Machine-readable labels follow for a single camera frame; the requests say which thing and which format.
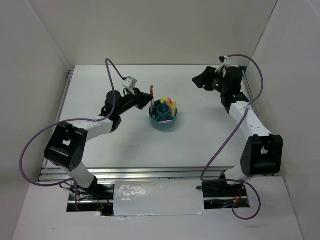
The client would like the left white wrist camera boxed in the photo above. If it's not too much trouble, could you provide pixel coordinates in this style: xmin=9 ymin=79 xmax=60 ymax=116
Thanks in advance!
xmin=122 ymin=76 xmax=137 ymax=89

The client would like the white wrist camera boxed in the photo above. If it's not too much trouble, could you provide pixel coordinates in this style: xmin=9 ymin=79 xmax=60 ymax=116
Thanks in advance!
xmin=215 ymin=55 xmax=232 ymax=73
xmin=122 ymin=76 xmax=137 ymax=89

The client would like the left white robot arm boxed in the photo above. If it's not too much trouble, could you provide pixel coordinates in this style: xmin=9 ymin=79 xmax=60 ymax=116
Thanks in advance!
xmin=44 ymin=87 xmax=154 ymax=200

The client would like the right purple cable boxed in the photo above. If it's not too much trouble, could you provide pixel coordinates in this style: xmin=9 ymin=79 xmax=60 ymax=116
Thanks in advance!
xmin=200 ymin=54 xmax=265 ymax=221

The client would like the teal round compartment organizer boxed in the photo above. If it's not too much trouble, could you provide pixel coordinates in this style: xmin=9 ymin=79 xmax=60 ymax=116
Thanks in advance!
xmin=148 ymin=100 xmax=177 ymax=131

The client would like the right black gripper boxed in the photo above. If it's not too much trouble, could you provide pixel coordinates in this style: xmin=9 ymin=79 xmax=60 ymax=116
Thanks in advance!
xmin=191 ymin=66 xmax=229 ymax=94

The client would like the pink pastel highlighter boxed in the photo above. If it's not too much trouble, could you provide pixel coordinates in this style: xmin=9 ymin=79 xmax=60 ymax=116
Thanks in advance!
xmin=158 ymin=120 xmax=174 ymax=124

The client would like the purple cable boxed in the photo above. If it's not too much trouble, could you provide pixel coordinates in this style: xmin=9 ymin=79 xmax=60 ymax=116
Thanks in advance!
xmin=19 ymin=58 xmax=130 ymax=213
xmin=200 ymin=54 xmax=265 ymax=221

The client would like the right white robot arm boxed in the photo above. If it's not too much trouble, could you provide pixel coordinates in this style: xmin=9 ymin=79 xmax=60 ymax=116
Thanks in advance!
xmin=192 ymin=66 xmax=284 ymax=196

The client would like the yellow black highlighter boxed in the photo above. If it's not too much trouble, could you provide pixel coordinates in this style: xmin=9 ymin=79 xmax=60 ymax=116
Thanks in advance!
xmin=160 ymin=97 xmax=169 ymax=104

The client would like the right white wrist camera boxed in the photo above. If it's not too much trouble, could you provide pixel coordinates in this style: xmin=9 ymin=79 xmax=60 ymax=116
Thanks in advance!
xmin=215 ymin=55 xmax=232 ymax=73

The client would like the aluminium table frame rail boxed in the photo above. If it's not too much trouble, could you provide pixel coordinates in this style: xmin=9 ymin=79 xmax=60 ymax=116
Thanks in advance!
xmin=38 ymin=166 xmax=276 ymax=181

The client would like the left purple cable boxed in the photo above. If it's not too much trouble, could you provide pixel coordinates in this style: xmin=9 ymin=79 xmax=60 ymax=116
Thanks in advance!
xmin=19 ymin=58 xmax=130 ymax=213

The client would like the orange pastel highlighter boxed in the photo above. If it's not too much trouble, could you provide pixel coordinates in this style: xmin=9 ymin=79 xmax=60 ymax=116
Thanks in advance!
xmin=167 ymin=101 xmax=172 ymax=109

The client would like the yellow pastel highlighter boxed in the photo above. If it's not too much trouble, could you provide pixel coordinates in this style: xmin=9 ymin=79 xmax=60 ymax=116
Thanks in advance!
xmin=170 ymin=100 xmax=177 ymax=117

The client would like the blue capped glue bottle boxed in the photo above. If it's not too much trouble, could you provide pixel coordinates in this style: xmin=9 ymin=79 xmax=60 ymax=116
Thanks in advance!
xmin=161 ymin=101 xmax=169 ymax=113

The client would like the red gel pen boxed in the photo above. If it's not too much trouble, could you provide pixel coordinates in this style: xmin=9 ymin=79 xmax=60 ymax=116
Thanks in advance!
xmin=149 ymin=85 xmax=154 ymax=119

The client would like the white foil cover plate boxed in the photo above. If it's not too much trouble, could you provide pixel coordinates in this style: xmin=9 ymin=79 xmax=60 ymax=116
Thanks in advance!
xmin=113 ymin=180 xmax=205 ymax=217

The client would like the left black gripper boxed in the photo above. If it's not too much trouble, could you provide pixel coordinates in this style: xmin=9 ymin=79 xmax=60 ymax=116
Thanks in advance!
xmin=116 ymin=87 xmax=154 ymax=116

